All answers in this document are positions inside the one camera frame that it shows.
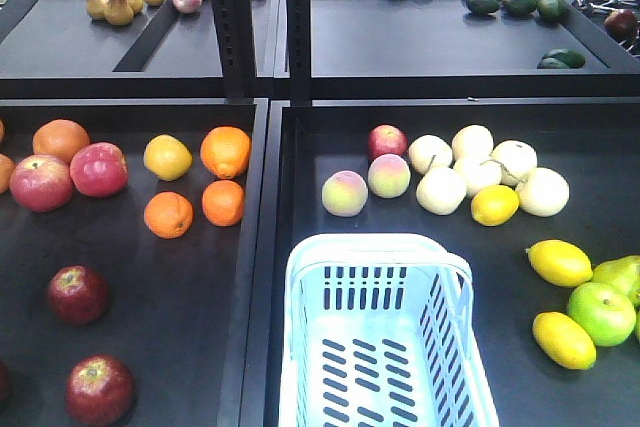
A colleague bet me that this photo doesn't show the light blue plastic basket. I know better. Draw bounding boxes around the light blue plastic basket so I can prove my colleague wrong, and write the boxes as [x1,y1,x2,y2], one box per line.
[278,233,499,426]

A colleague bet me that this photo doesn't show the dark red apple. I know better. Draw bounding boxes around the dark red apple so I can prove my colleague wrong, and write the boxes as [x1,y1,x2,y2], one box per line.
[65,355,134,426]
[47,265,111,326]

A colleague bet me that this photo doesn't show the peach left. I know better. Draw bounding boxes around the peach left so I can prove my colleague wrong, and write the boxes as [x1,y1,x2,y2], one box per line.
[321,170,368,217]

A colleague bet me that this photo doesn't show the peach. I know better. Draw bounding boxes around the peach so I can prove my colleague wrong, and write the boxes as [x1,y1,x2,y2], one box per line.
[367,154,411,199]
[321,170,368,217]

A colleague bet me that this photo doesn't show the peach right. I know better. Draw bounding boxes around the peach right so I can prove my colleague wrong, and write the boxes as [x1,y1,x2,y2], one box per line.
[367,154,411,199]

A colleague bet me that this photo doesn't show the red apple by peaches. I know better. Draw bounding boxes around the red apple by peaches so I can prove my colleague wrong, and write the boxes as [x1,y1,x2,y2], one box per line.
[368,124,408,161]

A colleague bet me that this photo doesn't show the small orange right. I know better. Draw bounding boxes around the small orange right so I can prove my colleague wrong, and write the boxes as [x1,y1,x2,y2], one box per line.
[201,180,245,227]

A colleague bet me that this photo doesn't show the small orange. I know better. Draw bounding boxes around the small orange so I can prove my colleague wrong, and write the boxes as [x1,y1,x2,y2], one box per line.
[144,191,194,239]
[201,180,245,227]

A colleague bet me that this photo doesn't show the knobbed orange right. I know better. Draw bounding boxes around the knobbed orange right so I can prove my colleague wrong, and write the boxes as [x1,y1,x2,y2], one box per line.
[200,126,251,180]

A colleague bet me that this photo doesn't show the pale white pear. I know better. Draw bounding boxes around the pale white pear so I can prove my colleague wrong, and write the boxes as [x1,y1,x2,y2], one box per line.
[416,166,466,215]

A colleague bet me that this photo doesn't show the yellow orange fruit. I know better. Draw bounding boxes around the yellow orange fruit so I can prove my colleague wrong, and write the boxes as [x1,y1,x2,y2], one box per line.
[143,134,193,181]

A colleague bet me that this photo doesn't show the small orange left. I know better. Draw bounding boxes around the small orange left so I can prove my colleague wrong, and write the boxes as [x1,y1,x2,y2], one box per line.
[144,191,194,239]

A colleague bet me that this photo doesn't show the black wooden produce stand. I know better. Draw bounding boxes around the black wooden produce stand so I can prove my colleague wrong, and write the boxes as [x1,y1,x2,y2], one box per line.
[0,0,640,427]

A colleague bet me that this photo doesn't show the yellow lemon centre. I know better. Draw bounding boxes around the yellow lemon centre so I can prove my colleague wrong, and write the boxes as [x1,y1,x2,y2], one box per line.
[471,185,520,227]

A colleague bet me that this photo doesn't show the yellow lemon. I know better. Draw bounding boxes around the yellow lemon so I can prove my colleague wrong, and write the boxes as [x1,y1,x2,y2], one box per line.
[471,185,520,227]
[532,311,597,370]
[525,239,593,287]

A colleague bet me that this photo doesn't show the red apple right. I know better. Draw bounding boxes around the red apple right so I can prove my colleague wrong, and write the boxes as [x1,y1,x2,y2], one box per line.
[70,142,129,198]

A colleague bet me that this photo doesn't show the green avocado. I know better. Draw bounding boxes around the green avocado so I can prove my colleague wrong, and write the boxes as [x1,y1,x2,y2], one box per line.
[465,0,501,16]

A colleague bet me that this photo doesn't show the yellow lemon upper right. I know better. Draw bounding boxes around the yellow lemon upper right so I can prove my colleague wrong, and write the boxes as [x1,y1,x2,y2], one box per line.
[525,239,593,287]

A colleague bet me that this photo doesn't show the brown pear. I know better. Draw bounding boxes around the brown pear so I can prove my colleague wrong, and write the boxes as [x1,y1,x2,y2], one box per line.
[104,0,134,27]

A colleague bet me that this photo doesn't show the large orange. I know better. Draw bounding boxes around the large orange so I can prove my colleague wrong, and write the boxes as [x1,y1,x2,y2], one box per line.
[32,119,91,164]

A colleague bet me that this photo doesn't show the pink red apple left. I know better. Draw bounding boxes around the pink red apple left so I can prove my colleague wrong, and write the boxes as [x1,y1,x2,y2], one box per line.
[9,154,74,213]

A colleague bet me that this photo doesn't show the yellow lemon lower right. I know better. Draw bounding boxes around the yellow lemon lower right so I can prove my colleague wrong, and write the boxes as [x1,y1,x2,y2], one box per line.
[532,311,597,370]

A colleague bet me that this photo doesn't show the green apple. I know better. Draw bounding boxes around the green apple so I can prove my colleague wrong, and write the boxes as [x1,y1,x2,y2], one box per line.
[567,282,636,347]

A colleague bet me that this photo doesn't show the black shelf upright post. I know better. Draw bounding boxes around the black shelf upright post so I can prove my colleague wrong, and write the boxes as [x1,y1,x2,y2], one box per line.
[211,0,257,99]

